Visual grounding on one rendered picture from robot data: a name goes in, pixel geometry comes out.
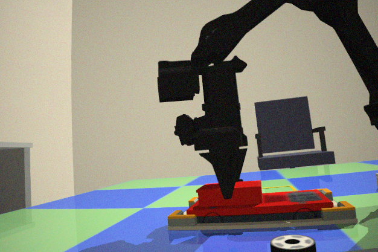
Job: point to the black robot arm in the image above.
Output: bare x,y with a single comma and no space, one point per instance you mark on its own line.
179,80

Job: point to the black toy tyre with white hub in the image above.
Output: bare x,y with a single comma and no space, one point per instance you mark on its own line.
293,243

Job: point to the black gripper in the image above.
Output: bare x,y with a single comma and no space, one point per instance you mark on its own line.
223,140

